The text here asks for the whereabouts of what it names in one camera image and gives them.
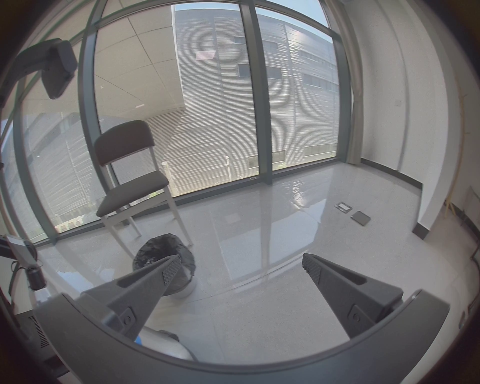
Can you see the window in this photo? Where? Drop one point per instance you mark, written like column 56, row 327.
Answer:
column 217, row 112

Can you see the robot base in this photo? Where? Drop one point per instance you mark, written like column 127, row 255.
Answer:
column 165, row 345

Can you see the white curtain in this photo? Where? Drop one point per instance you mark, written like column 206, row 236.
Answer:
column 350, row 93

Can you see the grey seat white chair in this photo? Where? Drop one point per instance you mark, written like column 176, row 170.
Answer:
column 131, row 189

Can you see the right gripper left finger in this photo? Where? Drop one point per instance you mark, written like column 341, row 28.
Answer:
column 138, row 294

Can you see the black plastic bag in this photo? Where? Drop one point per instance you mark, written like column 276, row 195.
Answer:
column 157, row 249

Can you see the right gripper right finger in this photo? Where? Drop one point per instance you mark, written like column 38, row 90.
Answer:
column 352, row 300

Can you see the white trash bin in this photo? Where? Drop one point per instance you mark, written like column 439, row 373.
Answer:
column 185, row 290

